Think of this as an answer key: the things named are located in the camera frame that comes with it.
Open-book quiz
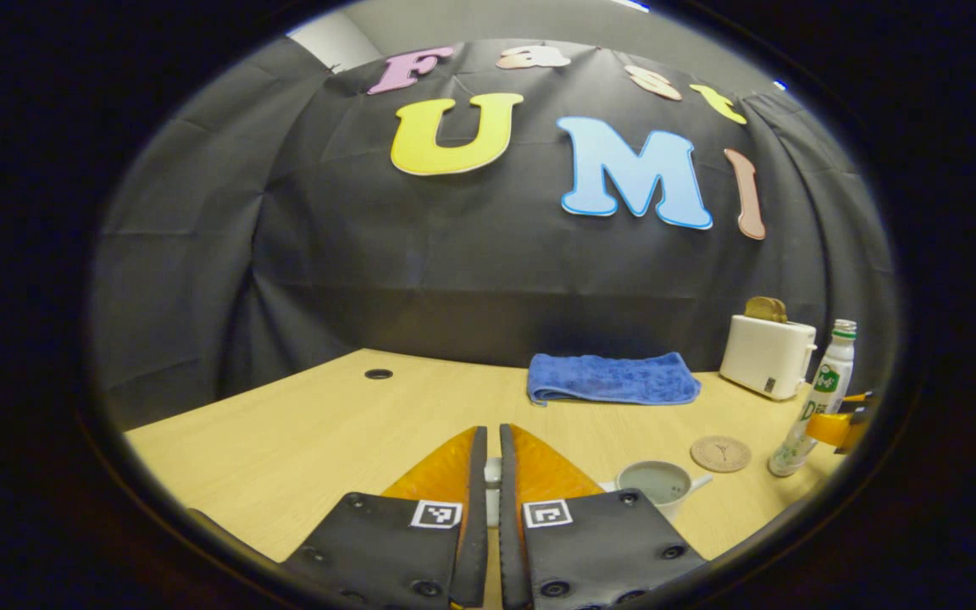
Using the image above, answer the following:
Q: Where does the white plastic water bottle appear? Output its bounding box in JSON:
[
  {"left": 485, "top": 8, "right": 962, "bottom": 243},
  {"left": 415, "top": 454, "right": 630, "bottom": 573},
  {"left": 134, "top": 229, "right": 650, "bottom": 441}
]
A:
[{"left": 768, "top": 319, "right": 858, "bottom": 478}]

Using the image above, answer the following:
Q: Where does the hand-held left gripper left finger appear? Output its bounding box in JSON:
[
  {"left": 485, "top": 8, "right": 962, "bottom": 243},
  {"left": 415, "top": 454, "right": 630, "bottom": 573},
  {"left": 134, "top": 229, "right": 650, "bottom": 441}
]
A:
[{"left": 280, "top": 425, "right": 489, "bottom": 609}]

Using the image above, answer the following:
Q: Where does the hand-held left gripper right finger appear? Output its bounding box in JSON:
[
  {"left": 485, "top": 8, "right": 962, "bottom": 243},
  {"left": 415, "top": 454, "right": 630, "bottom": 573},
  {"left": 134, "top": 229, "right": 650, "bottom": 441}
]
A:
[{"left": 499, "top": 424, "right": 707, "bottom": 610}]

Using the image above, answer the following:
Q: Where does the round brown coaster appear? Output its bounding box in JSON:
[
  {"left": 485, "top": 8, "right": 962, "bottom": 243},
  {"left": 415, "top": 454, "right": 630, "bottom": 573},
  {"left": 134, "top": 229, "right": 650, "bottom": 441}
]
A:
[{"left": 690, "top": 435, "right": 752, "bottom": 474}]

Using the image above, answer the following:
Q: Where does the blue folded towel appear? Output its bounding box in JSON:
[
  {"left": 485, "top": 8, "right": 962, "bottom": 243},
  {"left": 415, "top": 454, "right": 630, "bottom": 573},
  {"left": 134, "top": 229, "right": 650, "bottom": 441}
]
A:
[{"left": 527, "top": 352, "right": 702, "bottom": 407}]

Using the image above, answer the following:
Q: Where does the white toaster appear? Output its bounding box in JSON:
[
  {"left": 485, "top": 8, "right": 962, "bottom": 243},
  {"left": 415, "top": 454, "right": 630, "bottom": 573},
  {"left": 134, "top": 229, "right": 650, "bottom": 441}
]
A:
[{"left": 718, "top": 314, "right": 818, "bottom": 401}]

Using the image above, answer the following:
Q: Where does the white ceramic teacup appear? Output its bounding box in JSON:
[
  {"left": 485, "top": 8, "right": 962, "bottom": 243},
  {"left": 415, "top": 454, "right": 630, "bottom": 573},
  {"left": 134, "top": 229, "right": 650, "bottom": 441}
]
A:
[{"left": 600, "top": 460, "right": 714, "bottom": 522}]

